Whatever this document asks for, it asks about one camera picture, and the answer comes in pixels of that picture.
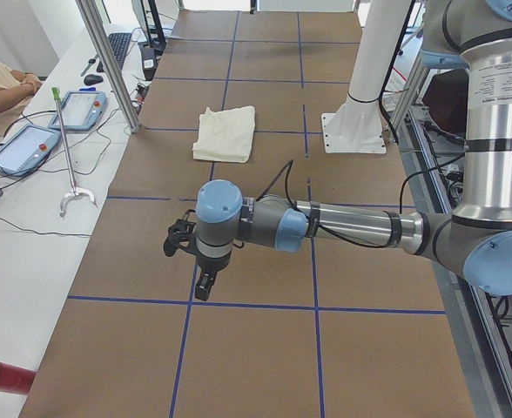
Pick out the black monitor stand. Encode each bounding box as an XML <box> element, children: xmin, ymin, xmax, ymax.
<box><xmin>131</xmin><ymin>0</ymin><xmax>167</xmax><ymax>56</ymax></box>

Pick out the black power adapter box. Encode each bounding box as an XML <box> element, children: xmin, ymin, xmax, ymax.
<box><xmin>140</xmin><ymin>46</ymin><xmax>158</xmax><ymax>81</ymax></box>

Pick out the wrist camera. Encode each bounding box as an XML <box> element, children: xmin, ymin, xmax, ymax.
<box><xmin>163</xmin><ymin>209</ymin><xmax>198</xmax><ymax>257</ymax></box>

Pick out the white long-sleeve printed shirt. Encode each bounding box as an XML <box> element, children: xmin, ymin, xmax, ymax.
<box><xmin>192</xmin><ymin>105</ymin><xmax>255</xmax><ymax>164</ymax></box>

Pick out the red cylinder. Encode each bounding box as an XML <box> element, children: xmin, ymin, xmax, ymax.
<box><xmin>0</xmin><ymin>361</ymin><xmax>36</xmax><ymax>395</ymax></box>

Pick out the far teach pendant tablet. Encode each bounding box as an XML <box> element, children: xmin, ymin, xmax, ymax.
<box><xmin>51</xmin><ymin>87</ymin><xmax>107</xmax><ymax>132</ymax></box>

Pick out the aluminium frame post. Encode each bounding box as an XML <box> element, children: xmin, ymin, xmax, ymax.
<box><xmin>76</xmin><ymin>0</ymin><xmax>140</xmax><ymax>134</ymax></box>

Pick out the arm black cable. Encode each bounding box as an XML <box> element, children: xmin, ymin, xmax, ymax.
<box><xmin>255</xmin><ymin>158</ymin><xmax>461</xmax><ymax>249</ymax></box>

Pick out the near teach pendant tablet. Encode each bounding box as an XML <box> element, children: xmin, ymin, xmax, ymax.
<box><xmin>0</xmin><ymin>124</ymin><xmax>61</xmax><ymax>177</ymax></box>

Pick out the teach pendant tablet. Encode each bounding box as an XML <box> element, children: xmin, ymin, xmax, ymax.
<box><xmin>0</xmin><ymin>124</ymin><xmax>61</xmax><ymax>177</ymax></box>
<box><xmin>51</xmin><ymin>87</ymin><xmax>107</xmax><ymax>132</ymax></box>

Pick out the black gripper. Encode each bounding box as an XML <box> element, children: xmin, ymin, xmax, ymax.
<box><xmin>194</xmin><ymin>252</ymin><xmax>231</xmax><ymax>301</ymax></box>

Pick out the white camera mast with base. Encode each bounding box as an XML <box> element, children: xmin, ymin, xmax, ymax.
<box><xmin>321</xmin><ymin>0</ymin><xmax>414</xmax><ymax>154</ymax></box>

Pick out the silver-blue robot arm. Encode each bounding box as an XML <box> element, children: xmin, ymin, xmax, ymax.
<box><xmin>187</xmin><ymin>1</ymin><xmax>512</xmax><ymax>300</ymax></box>

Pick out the black keyboard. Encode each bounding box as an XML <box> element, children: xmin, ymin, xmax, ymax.
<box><xmin>108</xmin><ymin>32</ymin><xmax>131</xmax><ymax>69</ymax></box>

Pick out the black computer mouse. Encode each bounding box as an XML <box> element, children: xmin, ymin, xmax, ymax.
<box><xmin>83</xmin><ymin>74</ymin><xmax>104</xmax><ymax>86</ymax></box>

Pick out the metal reacher grabber tool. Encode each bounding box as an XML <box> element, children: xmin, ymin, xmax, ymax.
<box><xmin>51</xmin><ymin>87</ymin><xmax>98</xmax><ymax>218</ymax></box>

